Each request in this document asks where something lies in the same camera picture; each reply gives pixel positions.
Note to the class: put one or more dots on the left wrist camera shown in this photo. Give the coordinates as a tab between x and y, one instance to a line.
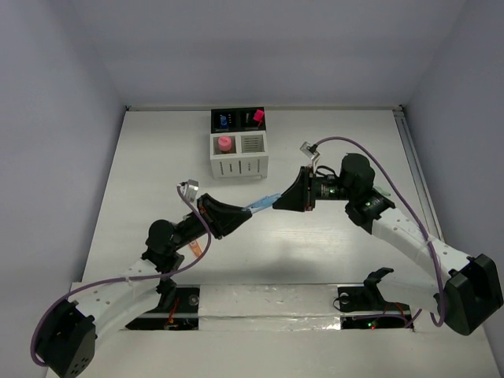
188	190

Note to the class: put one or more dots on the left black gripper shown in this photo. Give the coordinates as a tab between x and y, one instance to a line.
205	214

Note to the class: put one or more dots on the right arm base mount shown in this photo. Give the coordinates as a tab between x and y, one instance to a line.
362	306

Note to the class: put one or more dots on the black slotted container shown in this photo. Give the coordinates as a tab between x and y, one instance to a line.
239	120

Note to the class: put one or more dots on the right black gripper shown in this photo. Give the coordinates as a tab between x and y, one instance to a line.
301	195

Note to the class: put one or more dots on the white slotted container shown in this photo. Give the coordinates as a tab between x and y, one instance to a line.
249	156

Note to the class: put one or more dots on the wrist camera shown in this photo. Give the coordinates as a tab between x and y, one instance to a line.
310	150
188	190

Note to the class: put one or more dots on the green correction tape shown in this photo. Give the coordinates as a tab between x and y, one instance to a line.
382	191

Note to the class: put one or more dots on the pink cap black highlighter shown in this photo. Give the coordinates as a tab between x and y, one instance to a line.
258	117

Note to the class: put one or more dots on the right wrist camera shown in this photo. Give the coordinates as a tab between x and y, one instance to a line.
310	150

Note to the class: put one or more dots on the orange correction tape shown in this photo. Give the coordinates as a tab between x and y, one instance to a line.
196	248

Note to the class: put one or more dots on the aluminium rail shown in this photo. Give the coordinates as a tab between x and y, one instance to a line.
427	206

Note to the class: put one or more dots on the blue correction tape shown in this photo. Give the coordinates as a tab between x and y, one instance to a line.
262	203

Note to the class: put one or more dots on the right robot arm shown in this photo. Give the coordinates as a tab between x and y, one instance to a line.
465	290

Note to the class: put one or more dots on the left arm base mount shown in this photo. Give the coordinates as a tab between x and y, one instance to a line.
177	311

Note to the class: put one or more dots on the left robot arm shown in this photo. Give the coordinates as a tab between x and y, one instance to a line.
74	327

